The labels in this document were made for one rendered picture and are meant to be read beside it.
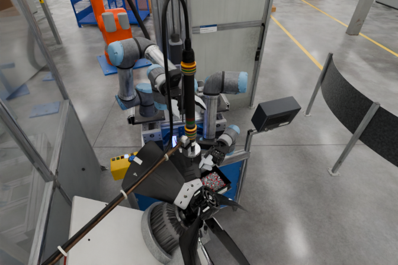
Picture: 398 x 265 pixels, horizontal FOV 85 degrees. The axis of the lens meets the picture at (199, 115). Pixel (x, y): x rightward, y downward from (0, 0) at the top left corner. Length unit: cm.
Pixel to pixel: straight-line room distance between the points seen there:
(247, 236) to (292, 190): 72
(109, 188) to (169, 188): 176
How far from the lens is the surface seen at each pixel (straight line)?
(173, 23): 159
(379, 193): 307
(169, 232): 98
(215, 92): 122
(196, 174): 107
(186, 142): 76
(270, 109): 143
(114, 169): 133
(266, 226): 235
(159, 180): 89
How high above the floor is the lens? 207
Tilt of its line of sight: 39 degrees down
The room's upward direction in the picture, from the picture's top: straight up
